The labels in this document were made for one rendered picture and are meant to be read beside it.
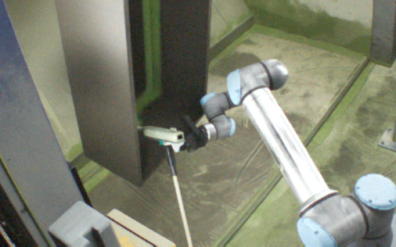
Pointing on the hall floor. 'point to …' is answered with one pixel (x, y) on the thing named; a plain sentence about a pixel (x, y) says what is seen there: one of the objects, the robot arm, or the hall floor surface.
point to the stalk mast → (83, 228)
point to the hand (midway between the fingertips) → (164, 141)
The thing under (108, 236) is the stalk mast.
